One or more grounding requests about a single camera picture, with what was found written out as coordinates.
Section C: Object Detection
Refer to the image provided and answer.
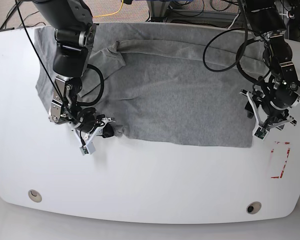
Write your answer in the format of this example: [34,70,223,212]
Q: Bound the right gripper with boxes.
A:
[71,113,115,146]

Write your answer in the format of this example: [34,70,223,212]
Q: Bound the white cable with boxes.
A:
[227,11,241,30]

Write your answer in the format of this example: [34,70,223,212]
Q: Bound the table cable grommet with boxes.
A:
[28,189,42,203]
[246,201,262,215]

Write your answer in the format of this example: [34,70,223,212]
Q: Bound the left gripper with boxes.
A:
[240,89,297,132]

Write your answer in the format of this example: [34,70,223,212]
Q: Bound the right table cable grommet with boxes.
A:
[246,201,262,215]

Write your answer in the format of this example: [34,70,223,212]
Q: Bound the left table cable grommet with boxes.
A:
[28,189,42,203]

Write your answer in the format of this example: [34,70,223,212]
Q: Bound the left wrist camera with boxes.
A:
[253,126,269,141]

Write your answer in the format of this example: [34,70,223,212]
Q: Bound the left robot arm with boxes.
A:
[231,0,300,140]

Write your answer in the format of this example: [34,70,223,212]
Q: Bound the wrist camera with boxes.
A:
[253,126,269,141]
[79,142,96,156]

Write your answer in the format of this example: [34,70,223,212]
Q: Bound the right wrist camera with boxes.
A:
[79,142,96,156]

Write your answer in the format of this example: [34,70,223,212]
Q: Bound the aluminium frame rail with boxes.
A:
[146,0,287,40]

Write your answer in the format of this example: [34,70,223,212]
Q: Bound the grey t-shirt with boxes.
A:
[34,21,270,150]

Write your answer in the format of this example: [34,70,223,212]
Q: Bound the red tape rectangle marking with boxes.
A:
[267,141,291,179]

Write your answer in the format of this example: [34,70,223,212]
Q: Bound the yellow cable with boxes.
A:
[92,0,123,19]

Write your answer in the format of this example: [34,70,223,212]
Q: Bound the black floor cable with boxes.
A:
[0,0,43,31]

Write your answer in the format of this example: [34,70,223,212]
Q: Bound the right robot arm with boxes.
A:
[33,0,114,138]

